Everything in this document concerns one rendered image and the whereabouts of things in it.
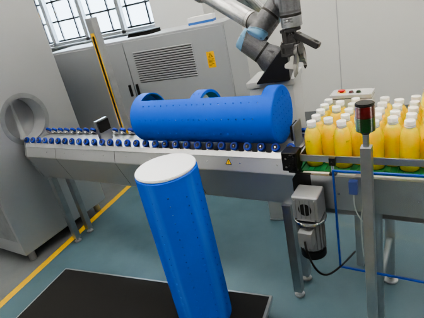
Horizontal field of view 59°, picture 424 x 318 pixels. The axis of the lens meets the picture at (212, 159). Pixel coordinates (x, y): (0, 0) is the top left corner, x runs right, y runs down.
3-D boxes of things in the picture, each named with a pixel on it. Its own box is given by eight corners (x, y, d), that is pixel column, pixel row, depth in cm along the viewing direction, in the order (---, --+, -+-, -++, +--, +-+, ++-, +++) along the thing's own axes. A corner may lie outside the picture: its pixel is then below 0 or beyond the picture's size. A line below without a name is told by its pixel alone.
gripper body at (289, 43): (287, 55, 171) (284, 27, 166) (305, 52, 166) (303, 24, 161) (281, 58, 165) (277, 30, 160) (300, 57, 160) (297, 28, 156)
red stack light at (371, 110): (356, 113, 130) (356, 102, 129) (376, 112, 127) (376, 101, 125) (353, 119, 125) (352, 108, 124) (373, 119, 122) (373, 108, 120)
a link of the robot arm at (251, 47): (253, 61, 261) (233, 47, 260) (269, 40, 257) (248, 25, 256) (253, 60, 246) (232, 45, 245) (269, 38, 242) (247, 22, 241)
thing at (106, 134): (110, 137, 259) (103, 116, 253) (115, 137, 257) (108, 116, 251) (100, 143, 252) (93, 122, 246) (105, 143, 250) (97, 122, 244)
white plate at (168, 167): (200, 170, 155) (200, 172, 156) (190, 147, 180) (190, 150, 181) (134, 188, 152) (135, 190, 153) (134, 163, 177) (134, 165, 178)
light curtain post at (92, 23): (154, 220, 328) (90, 17, 261) (159, 221, 325) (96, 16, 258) (149, 224, 324) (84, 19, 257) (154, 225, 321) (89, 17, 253)
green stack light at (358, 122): (357, 126, 132) (356, 113, 130) (376, 126, 129) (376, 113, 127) (353, 133, 127) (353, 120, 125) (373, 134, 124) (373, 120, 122)
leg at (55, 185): (78, 238, 327) (52, 175, 302) (83, 239, 324) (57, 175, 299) (73, 242, 322) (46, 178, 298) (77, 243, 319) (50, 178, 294)
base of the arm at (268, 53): (268, 65, 266) (257, 57, 265) (283, 44, 253) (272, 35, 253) (261, 76, 251) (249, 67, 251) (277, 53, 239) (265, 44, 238)
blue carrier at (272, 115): (166, 128, 244) (153, 86, 231) (296, 128, 197) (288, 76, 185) (138, 148, 223) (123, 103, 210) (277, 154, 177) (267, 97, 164)
